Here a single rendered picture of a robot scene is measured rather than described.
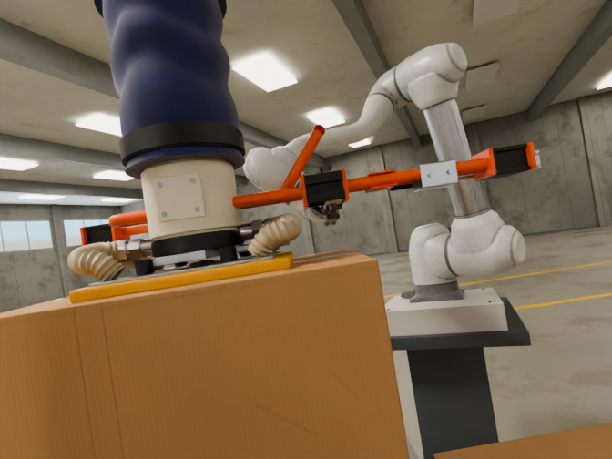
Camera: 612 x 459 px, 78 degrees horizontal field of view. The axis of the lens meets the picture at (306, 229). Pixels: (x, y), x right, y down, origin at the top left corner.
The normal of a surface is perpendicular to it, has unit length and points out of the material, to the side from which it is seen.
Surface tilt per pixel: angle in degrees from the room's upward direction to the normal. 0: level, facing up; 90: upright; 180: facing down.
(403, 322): 90
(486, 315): 90
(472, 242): 98
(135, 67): 74
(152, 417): 90
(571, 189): 90
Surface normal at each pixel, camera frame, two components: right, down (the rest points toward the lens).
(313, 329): -0.03, -0.01
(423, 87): -0.64, 0.39
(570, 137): -0.36, 0.04
